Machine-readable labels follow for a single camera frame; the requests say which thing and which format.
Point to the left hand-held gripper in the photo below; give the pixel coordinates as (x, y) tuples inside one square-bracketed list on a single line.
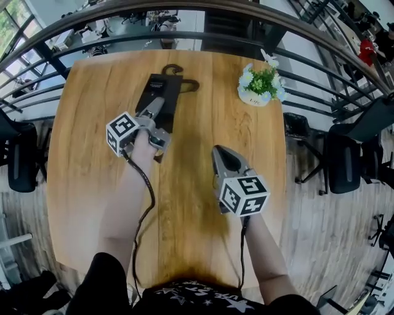
[(120, 129)]

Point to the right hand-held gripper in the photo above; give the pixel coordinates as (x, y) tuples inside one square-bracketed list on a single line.
[(243, 197)]

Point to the person's left forearm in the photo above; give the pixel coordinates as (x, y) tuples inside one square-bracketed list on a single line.
[(123, 203)]

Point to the person's right forearm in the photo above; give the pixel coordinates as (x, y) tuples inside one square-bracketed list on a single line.
[(264, 255)]

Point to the person's left hand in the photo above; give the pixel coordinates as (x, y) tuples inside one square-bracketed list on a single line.
[(143, 146)]

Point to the wooden table with white legs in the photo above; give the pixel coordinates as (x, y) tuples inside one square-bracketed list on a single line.
[(92, 138)]

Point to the dark metal railing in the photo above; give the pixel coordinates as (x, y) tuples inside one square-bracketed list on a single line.
[(172, 36)]

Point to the grey waste bin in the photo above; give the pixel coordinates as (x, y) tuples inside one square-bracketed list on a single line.
[(295, 126)]

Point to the white pot of flowers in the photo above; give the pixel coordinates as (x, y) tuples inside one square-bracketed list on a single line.
[(261, 84)]

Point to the dark staircase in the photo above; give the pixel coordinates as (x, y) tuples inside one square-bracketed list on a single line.
[(234, 27)]

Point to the black mesh office chair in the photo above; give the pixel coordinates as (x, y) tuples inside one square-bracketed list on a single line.
[(374, 160), (343, 166), (23, 160)]

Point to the large window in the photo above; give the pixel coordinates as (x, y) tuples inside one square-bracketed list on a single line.
[(12, 18)]

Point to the person's black star-print shirt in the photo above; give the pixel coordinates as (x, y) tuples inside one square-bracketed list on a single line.
[(104, 286)]

